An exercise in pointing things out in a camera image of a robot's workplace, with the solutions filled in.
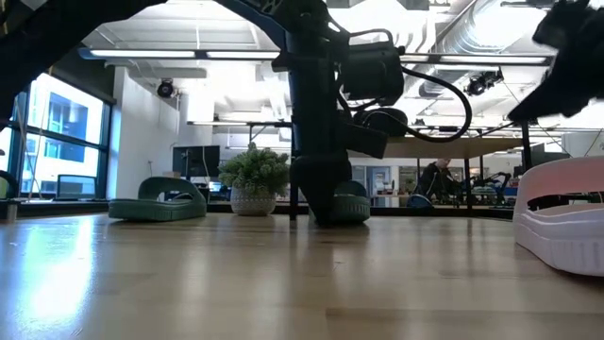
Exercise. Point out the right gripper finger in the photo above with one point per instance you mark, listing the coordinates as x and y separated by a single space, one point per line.
571 90

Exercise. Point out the cardboard box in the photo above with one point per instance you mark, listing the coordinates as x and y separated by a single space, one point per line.
171 174

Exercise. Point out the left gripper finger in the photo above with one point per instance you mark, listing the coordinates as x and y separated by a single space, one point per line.
321 189

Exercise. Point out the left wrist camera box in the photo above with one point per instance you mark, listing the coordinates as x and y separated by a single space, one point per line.
363 139

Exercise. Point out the black table edge frame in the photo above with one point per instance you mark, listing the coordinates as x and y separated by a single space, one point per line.
71 208

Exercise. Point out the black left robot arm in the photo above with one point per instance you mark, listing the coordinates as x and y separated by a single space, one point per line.
47 38

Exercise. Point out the blue chair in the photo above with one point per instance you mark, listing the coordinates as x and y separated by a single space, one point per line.
419 202

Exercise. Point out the pink rubber slide sandal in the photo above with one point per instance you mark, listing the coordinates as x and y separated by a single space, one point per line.
557 236

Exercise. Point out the large dark-framed office window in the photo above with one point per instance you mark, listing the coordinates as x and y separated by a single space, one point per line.
66 118

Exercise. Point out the background robot station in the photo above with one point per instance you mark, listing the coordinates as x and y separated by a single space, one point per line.
493 189

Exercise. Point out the wooden shelf with black frame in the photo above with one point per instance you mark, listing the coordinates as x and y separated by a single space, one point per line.
448 147

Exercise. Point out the open laptop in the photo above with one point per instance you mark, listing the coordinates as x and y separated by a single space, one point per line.
75 188

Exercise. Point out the green plant in white pot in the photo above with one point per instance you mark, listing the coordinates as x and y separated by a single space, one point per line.
252 179

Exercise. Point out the small grey post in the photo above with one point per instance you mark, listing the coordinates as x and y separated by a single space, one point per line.
11 211

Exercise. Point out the black ceiling spotlight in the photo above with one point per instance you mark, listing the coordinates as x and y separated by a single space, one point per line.
481 84
165 89

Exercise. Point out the black computer monitor on stand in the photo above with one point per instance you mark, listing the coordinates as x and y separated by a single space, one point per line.
196 160

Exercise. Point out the green rubber slide sandal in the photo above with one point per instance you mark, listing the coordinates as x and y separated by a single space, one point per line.
354 208
156 210

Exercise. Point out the overhead LED light bar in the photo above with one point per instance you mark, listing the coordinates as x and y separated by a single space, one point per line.
141 53

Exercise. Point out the person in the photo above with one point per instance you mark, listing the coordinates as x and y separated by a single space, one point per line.
436 181

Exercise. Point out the black office monitor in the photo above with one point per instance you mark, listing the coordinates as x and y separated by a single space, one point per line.
549 158

